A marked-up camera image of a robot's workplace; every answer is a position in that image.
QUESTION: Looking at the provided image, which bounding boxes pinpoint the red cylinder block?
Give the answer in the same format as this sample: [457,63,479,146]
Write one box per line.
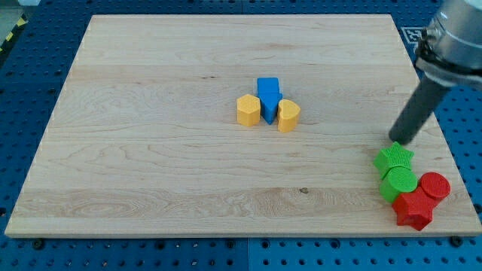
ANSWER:
[419,172,451,202]

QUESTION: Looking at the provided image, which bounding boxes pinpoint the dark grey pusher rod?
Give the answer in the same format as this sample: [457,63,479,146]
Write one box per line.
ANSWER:
[389,75,452,145]

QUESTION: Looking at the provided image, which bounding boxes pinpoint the blue cube block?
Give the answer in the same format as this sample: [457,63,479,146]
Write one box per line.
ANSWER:
[257,78,279,95]

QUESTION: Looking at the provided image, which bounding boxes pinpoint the green star block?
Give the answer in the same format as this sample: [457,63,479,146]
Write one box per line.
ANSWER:
[373,142,414,179]

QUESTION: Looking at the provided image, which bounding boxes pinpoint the yellow hexagon block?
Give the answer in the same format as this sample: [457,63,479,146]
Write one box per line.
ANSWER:
[236,94,261,126]

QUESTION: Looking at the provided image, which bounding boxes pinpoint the white fiducial marker tag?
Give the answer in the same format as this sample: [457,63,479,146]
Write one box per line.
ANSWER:
[401,26,423,52]

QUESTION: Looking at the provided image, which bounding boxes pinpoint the red star block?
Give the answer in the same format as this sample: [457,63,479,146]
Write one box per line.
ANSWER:
[392,187,440,231]

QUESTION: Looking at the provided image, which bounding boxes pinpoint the blue triangle block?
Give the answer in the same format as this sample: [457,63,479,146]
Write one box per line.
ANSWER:
[258,93,282,125]

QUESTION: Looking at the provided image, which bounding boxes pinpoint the yellow heart block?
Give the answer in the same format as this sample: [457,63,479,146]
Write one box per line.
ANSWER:
[277,99,300,132]

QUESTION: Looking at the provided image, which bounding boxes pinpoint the wooden board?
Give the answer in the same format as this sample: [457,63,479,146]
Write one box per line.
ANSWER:
[4,14,482,239]

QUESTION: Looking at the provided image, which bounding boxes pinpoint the green cylinder block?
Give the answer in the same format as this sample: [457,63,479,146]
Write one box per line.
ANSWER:
[380,167,418,203]

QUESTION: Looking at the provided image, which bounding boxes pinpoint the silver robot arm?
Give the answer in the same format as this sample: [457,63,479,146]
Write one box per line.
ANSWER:
[415,0,481,90]

